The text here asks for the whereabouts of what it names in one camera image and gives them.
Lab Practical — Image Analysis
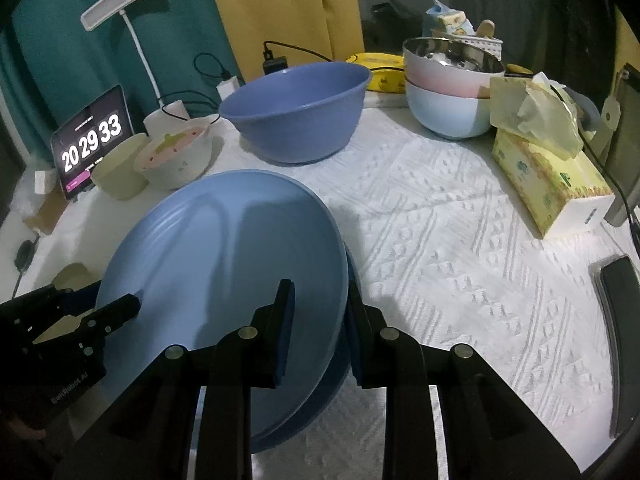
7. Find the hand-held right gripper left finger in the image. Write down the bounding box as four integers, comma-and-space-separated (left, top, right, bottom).
55, 279, 297, 480

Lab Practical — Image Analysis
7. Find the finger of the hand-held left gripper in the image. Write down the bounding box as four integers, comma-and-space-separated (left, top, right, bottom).
75, 292, 142, 357
0, 282, 101, 345

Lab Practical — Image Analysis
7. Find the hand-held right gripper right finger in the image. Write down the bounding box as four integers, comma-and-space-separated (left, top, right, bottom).
345, 270, 596, 480

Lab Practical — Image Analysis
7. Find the light blue plate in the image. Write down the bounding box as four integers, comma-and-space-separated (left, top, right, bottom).
94, 169, 350, 441

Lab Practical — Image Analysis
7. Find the strawberry print bowl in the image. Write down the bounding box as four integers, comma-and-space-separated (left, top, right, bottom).
134, 117, 213, 191

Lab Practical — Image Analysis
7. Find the dark blue plate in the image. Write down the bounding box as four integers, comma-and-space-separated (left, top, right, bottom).
218, 62, 372, 164

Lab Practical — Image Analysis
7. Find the cardboard box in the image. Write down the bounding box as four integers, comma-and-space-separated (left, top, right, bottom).
22, 187, 68, 235

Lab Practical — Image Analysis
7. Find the white textured tablecloth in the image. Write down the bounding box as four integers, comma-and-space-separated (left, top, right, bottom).
0, 105, 640, 480

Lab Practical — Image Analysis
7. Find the tablet showing clock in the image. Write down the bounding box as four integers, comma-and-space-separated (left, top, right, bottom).
50, 85, 135, 200

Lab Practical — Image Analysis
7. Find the light blue steel bowl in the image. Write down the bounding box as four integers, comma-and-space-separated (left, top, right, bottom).
405, 81, 493, 141

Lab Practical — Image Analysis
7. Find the white charger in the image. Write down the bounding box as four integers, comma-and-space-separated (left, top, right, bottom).
216, 76, 243, 101

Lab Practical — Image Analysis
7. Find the teal curtain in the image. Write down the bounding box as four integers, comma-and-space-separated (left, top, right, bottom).
0, 0, 246, 161

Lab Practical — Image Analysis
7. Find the yellow packet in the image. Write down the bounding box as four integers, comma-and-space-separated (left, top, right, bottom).
346, 52, 407, 93

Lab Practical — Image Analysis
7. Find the black flat device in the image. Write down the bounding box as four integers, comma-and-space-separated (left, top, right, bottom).
590, 255, 640, 441

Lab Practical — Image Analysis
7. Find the pink steel bowl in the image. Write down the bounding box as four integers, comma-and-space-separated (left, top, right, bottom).
402, 37, 506, 99

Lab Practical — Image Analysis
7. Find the grey stand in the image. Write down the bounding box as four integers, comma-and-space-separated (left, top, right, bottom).
600, 60, 640, 226

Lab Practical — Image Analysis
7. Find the white perforated basket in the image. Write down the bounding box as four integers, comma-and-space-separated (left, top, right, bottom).
435, 32, 502, 58

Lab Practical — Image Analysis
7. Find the yellow curtain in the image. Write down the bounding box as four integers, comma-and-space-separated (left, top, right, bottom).
202, 0, 363, 63

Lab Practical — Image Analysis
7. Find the blue snack bag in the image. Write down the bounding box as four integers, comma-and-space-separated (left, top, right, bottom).
424, 0, 475, 38

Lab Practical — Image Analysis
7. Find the black round device with cable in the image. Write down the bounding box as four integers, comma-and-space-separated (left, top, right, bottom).
10, 232, 38, 301

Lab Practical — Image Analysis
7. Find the black lamp cable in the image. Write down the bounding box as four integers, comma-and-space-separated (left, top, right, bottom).
159, 52, 236, 127

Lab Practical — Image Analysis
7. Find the black charger cable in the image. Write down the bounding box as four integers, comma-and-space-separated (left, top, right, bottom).
262, 40, 351, 63

